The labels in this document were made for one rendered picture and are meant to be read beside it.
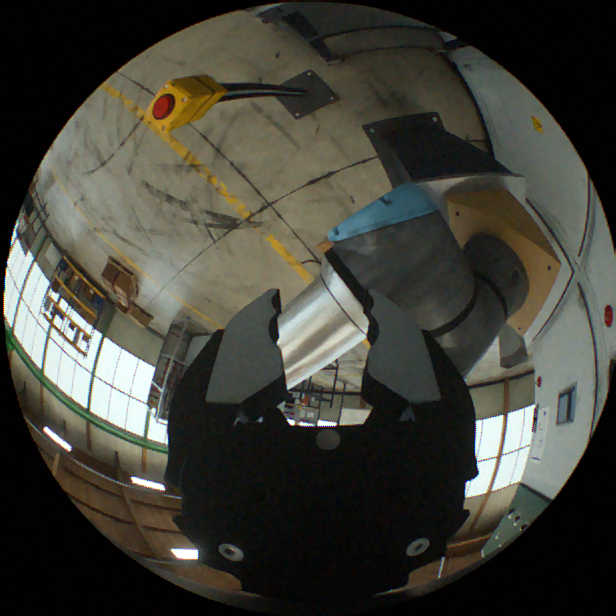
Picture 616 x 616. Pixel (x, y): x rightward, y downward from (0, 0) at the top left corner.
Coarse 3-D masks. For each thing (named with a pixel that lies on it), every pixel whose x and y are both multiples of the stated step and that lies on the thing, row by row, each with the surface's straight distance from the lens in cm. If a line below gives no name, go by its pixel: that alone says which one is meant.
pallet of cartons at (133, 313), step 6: (120, 306) 616; (132, 306) 594; (138, 306) 592; (126, 312) 623; (132, 312) 591; (138, 312) 598; (132, 318) 621; (138, 318) 598; (144, 318) 606; (150, 318) 611; (138, 324) 657; (144, 324) 607
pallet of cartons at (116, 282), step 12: (108, 264) 411; (120, 264) 400; (108, 276) 402; (120, 276) 397; (132, 276) 389; (108, 288) 452; (120, 288) 389; (132, 288) 426; (120, 300) 471; (132, 300) 491
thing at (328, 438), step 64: (256, 448) 5; (320, 448) 5; (384, 448) 5; (448, 448) 6; (192, 512) 6; (256, 512) 5; (320, 512) 5; (384, 512) 5; (448, 512) 6; (256, 576) 6; (320, 576) 5; (384, 576) 6
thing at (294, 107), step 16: (288, 80) 119; (304, 80) 117; (320, 80) 116; (224, 96) 50; (240, 96) 56; (256, 96) 63; (272, 96) 75; (288, 96) 91; (304, 96) 116; (320, 96) 115; (336, 96) 114; (304, 112) 116
